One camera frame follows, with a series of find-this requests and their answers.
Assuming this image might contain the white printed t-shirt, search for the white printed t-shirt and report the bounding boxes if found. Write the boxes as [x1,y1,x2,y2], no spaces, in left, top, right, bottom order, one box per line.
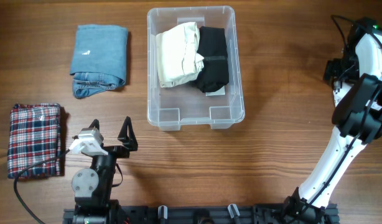
[333,81,353,107]

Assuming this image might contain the red plaid shirt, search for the red plaid shirt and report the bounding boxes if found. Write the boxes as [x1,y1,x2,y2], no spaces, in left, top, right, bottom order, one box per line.
[7,103,62,179]

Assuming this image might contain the blue denim jeans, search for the blue denim jeans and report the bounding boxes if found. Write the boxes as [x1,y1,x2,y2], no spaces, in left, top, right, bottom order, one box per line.
[70,24,128,99]

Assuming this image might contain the cream cloth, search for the cream cloth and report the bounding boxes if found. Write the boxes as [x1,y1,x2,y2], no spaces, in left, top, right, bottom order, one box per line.
[156,22,204,88]

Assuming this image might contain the black garment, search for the black garment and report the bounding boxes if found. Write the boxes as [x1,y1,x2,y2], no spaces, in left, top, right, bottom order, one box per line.
[193,26,229,93]

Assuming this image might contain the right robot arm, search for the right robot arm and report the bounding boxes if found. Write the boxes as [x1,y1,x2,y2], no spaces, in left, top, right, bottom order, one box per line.
[270,17,382,223]

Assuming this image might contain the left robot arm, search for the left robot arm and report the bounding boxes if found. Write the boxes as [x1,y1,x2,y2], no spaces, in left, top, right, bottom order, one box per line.
[63,117,138,224]

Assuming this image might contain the clear plastic storage bin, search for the clear plastic storage bin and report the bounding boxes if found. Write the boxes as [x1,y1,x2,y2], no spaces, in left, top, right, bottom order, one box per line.
[147,6,245,131]

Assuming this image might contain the white label in bin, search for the white label in bin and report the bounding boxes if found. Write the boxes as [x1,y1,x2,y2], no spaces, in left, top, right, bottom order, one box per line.
[206,86,226,96]

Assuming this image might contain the right black cable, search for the right black cable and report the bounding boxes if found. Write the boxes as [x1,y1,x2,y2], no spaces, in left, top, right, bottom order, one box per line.
[298,14,382,215]

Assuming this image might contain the black cable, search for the black cable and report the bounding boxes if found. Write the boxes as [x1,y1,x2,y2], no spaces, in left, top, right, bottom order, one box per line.
[12,148,71,224]
[298,14,382,215]

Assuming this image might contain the left black cable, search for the left black cable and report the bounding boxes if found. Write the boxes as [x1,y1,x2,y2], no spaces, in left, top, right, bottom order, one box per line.
[12,148,71,224]

